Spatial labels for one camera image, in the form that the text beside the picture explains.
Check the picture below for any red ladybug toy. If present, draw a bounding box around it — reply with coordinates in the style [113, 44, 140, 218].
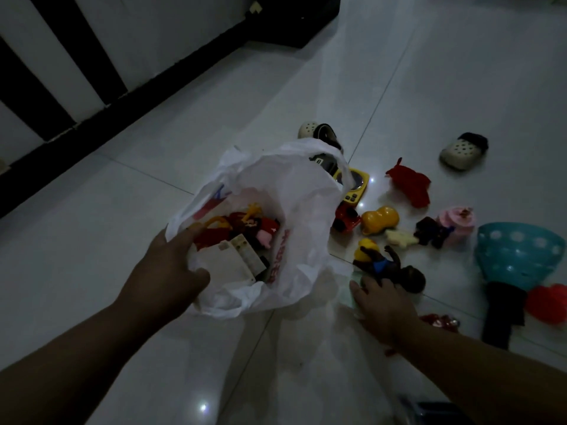
[332, 202, 362, 233]

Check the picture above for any white plastic bag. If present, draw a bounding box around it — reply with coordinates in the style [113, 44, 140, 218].
[165, 138, 355, 319]

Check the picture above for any teal perforated catch cup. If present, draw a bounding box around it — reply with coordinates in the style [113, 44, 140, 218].
[474, 222, 566, 350]

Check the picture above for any black yellow device toy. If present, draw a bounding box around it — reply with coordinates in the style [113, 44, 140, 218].
[309, 153, 341, 176]

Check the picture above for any person's left forearm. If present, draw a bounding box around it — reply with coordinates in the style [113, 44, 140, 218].
[0, 300, 165, 425]

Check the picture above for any pink cupcake toy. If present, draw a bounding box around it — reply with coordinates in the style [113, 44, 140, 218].
[436, 206, 476, 237]

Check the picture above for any person's right forearm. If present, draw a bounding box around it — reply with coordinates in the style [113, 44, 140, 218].
[396, 321, 567, 425]

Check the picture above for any black cabinet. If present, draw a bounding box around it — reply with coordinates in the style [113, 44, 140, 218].
[247, 0, 342, 49]

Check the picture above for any cream clog shoe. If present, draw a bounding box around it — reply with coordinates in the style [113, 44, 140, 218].
[439, 132, 490, 171]
[297, 121, 344, 153]

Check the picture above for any yellow gourd toy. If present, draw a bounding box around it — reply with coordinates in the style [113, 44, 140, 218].
[361, 206, 400, 237]

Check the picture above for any yellow music player toy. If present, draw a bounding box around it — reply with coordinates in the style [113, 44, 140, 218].
[333, 168, 371, 205]

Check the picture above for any red plush toy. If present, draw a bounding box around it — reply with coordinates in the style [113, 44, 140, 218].
[385, 158, 431, 208]

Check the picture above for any person's left hand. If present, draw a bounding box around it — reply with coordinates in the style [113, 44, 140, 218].
[113, 223, 211, 326]

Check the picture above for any person's right hand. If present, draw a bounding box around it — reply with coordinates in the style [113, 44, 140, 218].
[348, 276, 419, 348]

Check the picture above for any yellow stretchy figure toy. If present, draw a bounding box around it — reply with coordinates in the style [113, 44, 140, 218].
[201, 203, 263, 231]

